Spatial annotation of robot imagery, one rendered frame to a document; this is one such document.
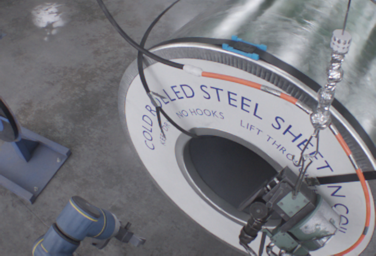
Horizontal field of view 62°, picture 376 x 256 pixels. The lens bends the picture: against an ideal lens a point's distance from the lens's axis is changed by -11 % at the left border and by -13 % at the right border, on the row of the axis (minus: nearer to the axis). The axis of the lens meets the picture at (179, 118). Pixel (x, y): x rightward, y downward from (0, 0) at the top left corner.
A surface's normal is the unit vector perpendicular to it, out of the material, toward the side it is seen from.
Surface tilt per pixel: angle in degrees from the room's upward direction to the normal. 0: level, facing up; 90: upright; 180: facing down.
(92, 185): 0
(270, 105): 90
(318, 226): 43
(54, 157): 0
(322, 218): 28
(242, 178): 15
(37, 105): 0
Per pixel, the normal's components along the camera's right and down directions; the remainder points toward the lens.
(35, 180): -0.07, -0.69
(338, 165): -0.59, 0.61
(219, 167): 0.50, -0.24
